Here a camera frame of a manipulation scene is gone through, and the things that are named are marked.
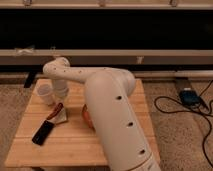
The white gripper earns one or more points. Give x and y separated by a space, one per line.
60 88

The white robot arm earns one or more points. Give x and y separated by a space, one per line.
106 93

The white sponge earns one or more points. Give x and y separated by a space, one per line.
60 117

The white plastic cup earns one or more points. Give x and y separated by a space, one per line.
45 92

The orange bowl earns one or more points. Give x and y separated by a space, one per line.
86 117

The black rectangular device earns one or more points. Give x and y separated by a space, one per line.
42 133

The blue power adapter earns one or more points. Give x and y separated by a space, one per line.
189 97

